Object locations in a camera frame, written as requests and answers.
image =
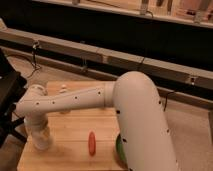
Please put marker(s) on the black chair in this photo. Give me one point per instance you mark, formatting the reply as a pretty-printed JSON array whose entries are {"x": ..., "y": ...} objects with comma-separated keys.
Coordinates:
[{"x": 11, "y": 90}]

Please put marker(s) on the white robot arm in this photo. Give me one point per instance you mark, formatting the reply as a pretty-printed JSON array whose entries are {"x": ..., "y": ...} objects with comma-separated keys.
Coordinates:
[{"x": 145, "y": 134}]

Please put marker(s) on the white plastic bottle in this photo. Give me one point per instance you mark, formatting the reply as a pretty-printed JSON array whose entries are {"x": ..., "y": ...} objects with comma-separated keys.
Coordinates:
[{"x": 64, "y": 90}]

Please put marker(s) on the red carrot toy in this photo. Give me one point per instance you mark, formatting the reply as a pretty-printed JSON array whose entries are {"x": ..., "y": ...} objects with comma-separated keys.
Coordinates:
[{"x": 92, "y": 144}]

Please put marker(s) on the wooden table board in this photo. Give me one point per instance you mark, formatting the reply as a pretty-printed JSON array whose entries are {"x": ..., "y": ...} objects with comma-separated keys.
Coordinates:
[{"x": 69, "y": 148}]

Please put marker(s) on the green glass plate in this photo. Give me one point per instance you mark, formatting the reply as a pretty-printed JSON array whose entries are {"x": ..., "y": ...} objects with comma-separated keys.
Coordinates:
[{"x": 119, "y": 150}]

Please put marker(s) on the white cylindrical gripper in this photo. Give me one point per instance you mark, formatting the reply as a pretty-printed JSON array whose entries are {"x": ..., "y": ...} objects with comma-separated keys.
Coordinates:
[{"x": 40, "y": 133}]

